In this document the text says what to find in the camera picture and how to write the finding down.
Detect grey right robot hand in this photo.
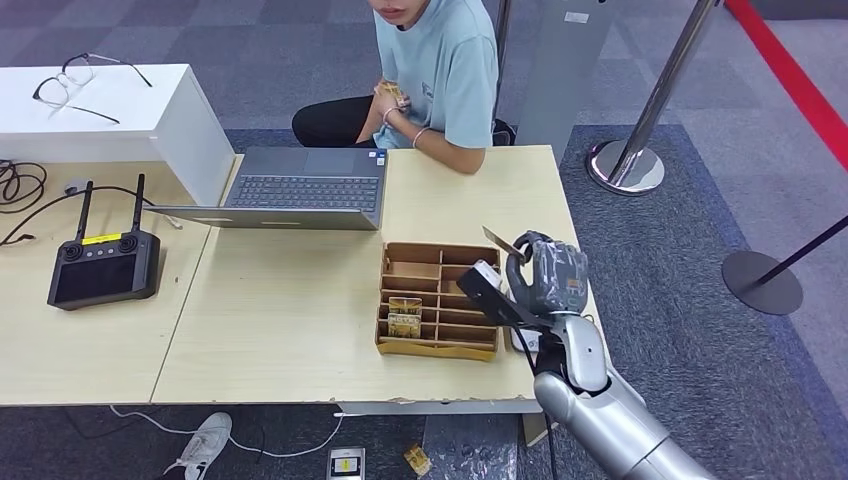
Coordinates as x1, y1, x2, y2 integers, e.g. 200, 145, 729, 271
505, 230, 591, 316

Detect person's left hand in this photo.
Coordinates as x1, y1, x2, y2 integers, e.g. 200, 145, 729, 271
372, 79, 413, 124

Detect cardboard card organizer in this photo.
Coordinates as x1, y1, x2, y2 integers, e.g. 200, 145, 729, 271
374, 241, 501, 364

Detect clear plastic hand cover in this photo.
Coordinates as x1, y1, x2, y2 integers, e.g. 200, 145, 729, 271
528, 238, 591, 314

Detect person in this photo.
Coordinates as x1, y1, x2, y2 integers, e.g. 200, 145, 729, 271
291, 0, 499, 176

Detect grey card reader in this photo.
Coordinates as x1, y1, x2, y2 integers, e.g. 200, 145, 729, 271
505, 290, 541, 354

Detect grey open laptop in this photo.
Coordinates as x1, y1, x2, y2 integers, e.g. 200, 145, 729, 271
144, 146, 389, 232

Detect pale wooden desk leg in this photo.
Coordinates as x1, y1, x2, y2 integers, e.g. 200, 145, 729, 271
521, 411, 551, 448

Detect clear bubble wrap sheet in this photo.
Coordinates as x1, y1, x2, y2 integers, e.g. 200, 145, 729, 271
423, 413, 521, 480

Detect white box shelf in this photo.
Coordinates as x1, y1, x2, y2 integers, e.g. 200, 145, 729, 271
0, 63, 238, 207

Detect small device with yellow label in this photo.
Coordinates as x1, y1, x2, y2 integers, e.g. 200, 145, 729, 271
326, 447, 367, 480

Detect black-rimmed eyeglasses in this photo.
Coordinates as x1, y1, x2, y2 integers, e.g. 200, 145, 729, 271
33, 52, 154, 125

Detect black remote controller with antennas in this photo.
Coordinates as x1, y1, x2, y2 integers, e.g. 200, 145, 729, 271
46, 173, 162, 311

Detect red barrier belt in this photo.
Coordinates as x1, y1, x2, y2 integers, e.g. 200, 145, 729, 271
723, 0, 848, 175

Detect white sneaker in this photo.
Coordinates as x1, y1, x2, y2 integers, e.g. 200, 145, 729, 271
163, 411, 234, 480

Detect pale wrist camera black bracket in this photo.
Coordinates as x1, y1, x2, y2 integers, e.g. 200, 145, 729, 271
457, 260, 554, 333

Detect chrome stanchion post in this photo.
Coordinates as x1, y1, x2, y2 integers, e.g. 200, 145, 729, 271
586, 0, 720, 198

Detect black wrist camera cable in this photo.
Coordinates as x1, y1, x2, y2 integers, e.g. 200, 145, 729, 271
511, 324, 561, 480

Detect black stanchion post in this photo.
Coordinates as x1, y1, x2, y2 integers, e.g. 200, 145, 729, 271
720, 213, 848, 317

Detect white floor cable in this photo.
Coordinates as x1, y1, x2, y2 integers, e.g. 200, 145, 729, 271
109, 405, 346, 460

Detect long black cable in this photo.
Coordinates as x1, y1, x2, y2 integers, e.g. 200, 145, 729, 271
0, 185, 156, 248

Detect black coiled cable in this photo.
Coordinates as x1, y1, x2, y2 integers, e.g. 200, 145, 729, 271
0, 160, 49, 215

